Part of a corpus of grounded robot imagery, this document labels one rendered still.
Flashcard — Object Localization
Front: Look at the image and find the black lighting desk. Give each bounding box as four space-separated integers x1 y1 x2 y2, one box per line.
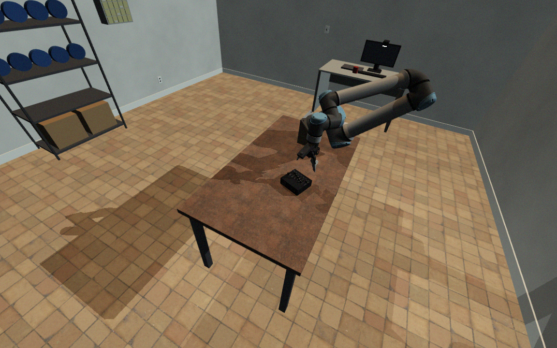
280 169 312 196

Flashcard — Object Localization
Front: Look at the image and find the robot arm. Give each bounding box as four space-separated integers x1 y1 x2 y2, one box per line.
307 69 437 148

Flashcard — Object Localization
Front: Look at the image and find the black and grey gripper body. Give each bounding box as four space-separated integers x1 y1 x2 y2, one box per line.
307 140 320 158

